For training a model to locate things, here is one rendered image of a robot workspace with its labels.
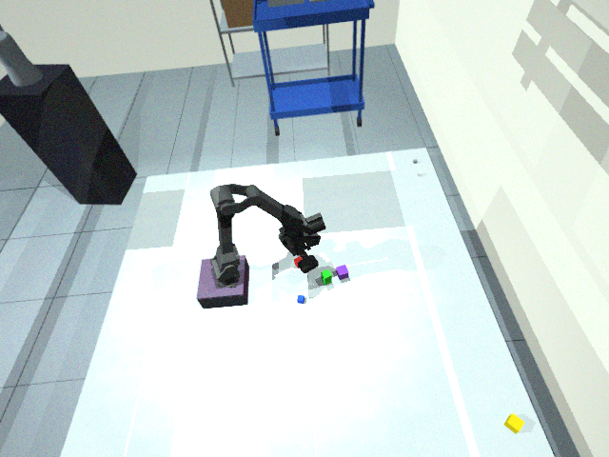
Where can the yellow block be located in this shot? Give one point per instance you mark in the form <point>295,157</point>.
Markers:
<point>514,423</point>

